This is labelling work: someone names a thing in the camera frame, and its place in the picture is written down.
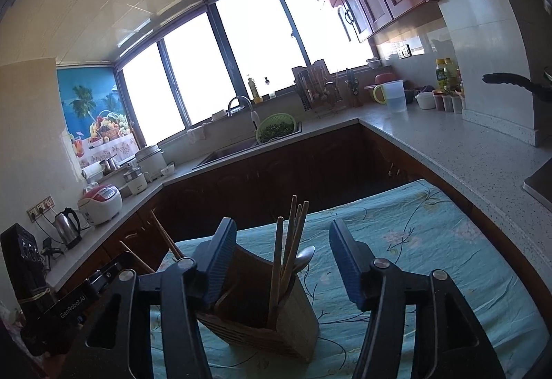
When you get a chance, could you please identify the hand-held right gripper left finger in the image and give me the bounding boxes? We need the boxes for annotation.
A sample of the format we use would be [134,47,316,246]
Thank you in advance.
[60,216,239,379]

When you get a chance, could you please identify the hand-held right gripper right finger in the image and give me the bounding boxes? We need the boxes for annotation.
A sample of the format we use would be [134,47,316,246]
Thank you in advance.
[328,219,507,379]

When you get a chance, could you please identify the black pan handle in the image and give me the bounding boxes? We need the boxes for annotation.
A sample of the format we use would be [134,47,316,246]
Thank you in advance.
[482,68,552,104]

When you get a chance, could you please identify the curved sink faucet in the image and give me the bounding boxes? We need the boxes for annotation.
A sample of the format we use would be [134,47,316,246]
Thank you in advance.
[227,95,259,132]

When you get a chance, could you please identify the wooden utensil holder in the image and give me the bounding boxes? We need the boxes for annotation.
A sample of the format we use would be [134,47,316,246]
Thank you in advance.
[190,243,321,363]

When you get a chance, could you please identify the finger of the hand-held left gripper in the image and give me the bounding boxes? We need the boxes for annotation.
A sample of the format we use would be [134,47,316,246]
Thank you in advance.
[84,262,139,292]

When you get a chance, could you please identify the knife and scissors holder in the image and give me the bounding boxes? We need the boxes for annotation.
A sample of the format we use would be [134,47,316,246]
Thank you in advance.
[345,69,363,108]

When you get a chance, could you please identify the green colander with greens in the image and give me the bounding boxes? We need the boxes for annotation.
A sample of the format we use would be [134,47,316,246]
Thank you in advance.
[256,113,298,143]

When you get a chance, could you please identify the large kitchen window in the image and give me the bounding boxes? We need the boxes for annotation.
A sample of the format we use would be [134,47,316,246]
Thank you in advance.
[116,0,376,142]

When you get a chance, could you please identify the light bamboo chopstick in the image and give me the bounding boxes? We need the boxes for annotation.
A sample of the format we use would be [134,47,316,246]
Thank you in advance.
[279,195,298,278]
[282,203,303,282]
[285,200,310,285]

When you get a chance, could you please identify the green bottle yellow cap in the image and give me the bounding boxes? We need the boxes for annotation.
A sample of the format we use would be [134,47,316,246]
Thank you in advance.
[435,58,449,93]
[444,57,460,93]

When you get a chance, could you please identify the small white electric pot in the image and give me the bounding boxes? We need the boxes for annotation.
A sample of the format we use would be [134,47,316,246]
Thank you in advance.
[123,170,149,195]

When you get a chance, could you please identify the steel electric kettle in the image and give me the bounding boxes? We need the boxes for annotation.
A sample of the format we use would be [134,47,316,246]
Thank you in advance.
[54,208,83,250]

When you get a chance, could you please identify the tall white rice cooker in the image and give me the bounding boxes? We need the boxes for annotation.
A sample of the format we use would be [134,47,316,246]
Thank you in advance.
[135,145,167,181]

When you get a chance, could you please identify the wall power socket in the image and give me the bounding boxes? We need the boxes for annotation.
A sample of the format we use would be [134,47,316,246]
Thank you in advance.
[27,198,56,219]

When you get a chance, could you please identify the kitchen sink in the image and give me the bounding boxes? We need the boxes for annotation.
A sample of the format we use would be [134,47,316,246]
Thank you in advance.
[192,131,303,170]

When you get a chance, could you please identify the paper towel roll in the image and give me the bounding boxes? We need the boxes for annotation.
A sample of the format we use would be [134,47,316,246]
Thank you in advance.
[82,163,104,183]

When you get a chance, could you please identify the teal floral tablecloth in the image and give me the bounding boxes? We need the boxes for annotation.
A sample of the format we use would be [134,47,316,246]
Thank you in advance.
[147,178,529,379]

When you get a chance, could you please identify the red and white rice cooker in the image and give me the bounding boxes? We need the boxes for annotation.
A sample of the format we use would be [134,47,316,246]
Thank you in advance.
[78,185,122,227]

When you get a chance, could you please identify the metal dish rack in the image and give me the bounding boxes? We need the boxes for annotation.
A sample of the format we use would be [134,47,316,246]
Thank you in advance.
[292,59,341,119]

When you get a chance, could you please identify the metal spoon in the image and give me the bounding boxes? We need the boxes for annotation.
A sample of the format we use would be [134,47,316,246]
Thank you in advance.
[285,245,316,273]

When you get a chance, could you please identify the clear pitcher green handle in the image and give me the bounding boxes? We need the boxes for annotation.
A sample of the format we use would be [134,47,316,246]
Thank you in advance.
[373,80,408,113]

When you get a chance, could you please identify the wooden lower cabinets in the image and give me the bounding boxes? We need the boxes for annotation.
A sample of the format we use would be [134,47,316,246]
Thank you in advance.
[43,122,552,311]

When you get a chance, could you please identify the black glass stove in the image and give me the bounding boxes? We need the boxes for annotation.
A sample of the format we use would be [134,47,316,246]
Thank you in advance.
[523,166,552,211]

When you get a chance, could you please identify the white rag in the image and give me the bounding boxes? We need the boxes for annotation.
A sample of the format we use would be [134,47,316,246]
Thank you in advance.
[187,121,212,142]

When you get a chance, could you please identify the tropical fruit wall poster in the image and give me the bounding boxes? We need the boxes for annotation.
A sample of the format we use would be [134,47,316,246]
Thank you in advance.
[56,68,139,168]

